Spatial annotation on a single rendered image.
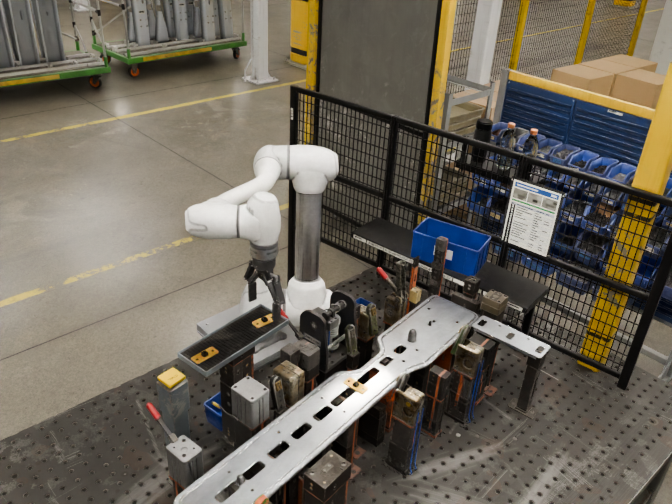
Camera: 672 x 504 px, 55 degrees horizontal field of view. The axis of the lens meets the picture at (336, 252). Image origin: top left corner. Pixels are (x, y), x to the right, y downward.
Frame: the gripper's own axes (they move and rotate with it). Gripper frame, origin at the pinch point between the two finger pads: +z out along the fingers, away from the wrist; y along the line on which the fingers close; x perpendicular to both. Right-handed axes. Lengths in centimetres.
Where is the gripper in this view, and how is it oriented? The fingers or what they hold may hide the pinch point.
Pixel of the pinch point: (264, 306)
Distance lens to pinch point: 219.0
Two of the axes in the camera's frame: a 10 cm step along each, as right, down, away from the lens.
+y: 6.6, 4.1, -6.3
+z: -0.5, 8.6, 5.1
